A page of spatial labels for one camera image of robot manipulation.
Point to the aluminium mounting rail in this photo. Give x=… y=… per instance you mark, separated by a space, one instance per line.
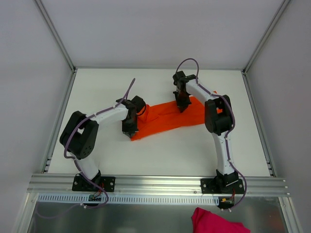
x=158 y=185

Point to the orange t-shirt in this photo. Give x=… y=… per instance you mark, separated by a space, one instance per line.
x=166 y=116

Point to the aluminium frame post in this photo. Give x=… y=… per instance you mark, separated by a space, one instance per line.
x=276 y=18
x=48 y=20

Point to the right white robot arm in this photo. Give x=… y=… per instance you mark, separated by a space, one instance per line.
x=219 y=121

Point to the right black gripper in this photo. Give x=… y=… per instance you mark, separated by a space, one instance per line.
x=182 y=102

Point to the left aluminium frame post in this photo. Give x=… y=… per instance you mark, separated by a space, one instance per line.
x=48 y=20

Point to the pink t-shirt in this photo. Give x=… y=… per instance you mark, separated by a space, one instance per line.
x=204 y=221

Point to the slotted white cable duct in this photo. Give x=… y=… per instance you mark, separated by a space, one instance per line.
x=129 y=199

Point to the right aluminium frame post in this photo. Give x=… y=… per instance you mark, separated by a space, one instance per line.
x=276 y=18

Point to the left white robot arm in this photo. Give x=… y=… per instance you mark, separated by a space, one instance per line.
x=79 y=138

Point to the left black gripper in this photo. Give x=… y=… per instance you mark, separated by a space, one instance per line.
x=129 y=126

